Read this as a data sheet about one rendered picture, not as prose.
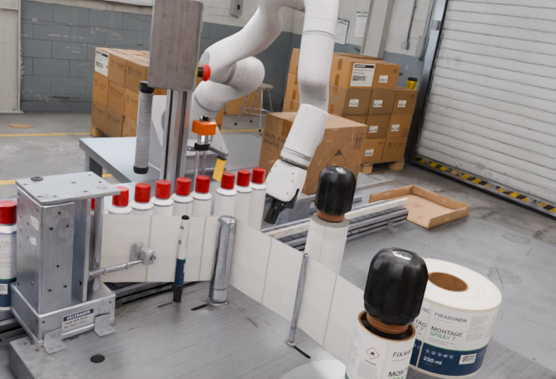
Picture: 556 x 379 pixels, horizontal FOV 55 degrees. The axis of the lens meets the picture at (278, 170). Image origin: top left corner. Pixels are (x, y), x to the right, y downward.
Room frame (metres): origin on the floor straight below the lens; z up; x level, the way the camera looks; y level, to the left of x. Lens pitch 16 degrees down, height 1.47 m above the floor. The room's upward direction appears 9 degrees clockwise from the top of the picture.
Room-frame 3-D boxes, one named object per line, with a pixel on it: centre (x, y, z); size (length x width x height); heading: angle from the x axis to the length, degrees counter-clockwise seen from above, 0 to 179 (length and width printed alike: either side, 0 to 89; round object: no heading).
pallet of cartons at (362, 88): (5.62, -0.64, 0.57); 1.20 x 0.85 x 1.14; 132
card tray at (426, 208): (1.96, -0.55, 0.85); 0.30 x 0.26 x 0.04; 137
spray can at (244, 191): (1.28, 0.08, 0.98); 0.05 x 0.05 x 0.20
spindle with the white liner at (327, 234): (1.09, -0.13, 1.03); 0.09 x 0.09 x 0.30
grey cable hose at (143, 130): (1.18, 0.31, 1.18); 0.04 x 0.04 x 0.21
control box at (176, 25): (1.21, 0.26, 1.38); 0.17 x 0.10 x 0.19; 12
